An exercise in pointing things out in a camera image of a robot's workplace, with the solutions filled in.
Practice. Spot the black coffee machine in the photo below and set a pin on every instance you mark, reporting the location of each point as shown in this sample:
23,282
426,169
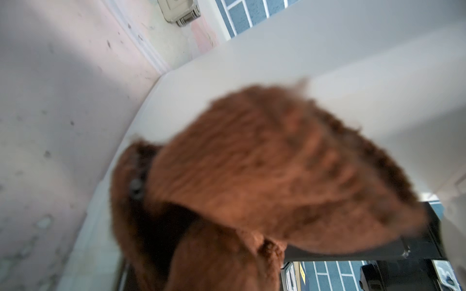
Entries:
408,275

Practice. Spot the white coffee machine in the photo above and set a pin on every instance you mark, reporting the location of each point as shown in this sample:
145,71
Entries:
396,70

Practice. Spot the brown cloth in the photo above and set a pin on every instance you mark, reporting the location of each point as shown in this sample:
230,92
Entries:
260,169

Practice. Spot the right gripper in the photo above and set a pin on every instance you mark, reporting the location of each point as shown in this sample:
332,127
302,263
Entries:
428,245

